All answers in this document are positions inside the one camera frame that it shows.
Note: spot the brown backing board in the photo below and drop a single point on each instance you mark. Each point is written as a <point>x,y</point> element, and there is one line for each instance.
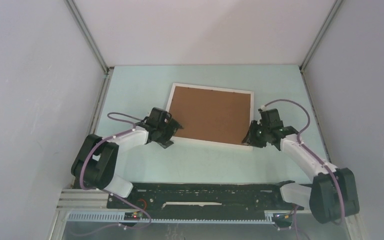
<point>212,114</point>

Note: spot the corner aluminium profile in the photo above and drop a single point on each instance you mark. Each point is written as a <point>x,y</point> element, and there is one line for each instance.
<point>87,35</point>
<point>321,33</point>

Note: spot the white toothed cable duct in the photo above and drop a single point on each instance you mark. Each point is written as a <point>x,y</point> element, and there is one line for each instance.
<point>131,217</point>

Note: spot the right corner aluminium profile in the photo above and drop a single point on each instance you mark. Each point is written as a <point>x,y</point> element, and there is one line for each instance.
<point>321,33</point>

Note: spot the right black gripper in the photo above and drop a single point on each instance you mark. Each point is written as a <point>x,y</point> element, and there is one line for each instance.
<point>250,138</point>

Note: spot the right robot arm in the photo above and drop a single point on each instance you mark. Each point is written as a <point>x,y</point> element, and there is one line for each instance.
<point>332,194</point>

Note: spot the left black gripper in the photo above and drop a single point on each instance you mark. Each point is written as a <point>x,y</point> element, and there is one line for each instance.
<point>171,126</point>

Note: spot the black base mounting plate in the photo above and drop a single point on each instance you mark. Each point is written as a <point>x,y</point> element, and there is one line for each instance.
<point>198,201</point>

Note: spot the white picture frame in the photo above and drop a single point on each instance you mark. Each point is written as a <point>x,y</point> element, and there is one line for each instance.
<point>212,144</point>

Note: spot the left corner aluminium profile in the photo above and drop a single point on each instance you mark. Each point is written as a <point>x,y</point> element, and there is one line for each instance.
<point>87,35</point>

